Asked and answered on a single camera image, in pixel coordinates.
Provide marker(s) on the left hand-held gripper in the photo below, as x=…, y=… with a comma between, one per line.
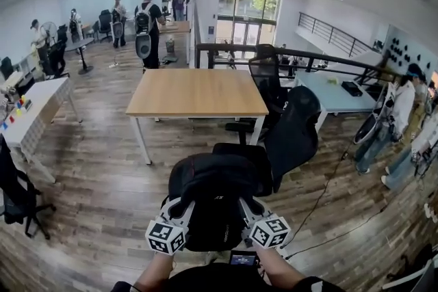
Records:
x=166, y=237

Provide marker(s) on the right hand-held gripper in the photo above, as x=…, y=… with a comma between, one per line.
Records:
x=270, y=232

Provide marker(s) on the black backpack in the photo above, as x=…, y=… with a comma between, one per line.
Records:
x=212, y=178

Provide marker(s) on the small chest-worn screen device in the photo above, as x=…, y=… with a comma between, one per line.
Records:
x=243, y=258

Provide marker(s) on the person's black shirt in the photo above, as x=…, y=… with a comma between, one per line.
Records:
x=212, y=280

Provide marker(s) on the wooden table white legs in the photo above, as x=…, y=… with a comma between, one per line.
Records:
x=195, y=92

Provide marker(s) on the light blue table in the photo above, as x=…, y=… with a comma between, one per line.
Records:
x=328, y=95

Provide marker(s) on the dark grey desk white legs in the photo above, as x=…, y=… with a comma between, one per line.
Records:
x=417, y=278

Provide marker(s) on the pale green crumpled item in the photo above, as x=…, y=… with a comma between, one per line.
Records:
x=332, y=80

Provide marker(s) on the flat black box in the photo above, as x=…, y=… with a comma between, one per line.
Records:
x=351, y=88

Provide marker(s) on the white power strip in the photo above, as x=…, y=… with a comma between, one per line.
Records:
x=114, y=65

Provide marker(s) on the white grey table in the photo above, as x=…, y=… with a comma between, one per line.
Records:
x=37, y=106

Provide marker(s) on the green waste basket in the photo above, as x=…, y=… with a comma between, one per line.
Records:
x=170, y=46

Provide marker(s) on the group of small coloured blocks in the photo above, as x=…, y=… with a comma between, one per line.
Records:
x=18, y=107

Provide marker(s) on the small wooden table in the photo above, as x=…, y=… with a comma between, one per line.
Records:
x=176, y=27

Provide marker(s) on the round black table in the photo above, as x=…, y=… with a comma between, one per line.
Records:
x=80, y=43

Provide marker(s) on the black stair railing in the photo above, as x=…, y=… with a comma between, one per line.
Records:
x=328, y=25

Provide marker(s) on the white appliance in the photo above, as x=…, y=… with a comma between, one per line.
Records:
x=12, y=82

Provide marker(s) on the large glass window door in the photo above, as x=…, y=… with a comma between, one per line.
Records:
x=248, y=13

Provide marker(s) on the black coat rack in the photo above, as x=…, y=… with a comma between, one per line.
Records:
x=187, y=3

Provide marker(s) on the standing fan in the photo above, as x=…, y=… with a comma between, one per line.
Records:
x=49, y=31

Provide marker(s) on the group of black wall-hung caps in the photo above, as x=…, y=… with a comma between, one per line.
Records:
x=398, y=49

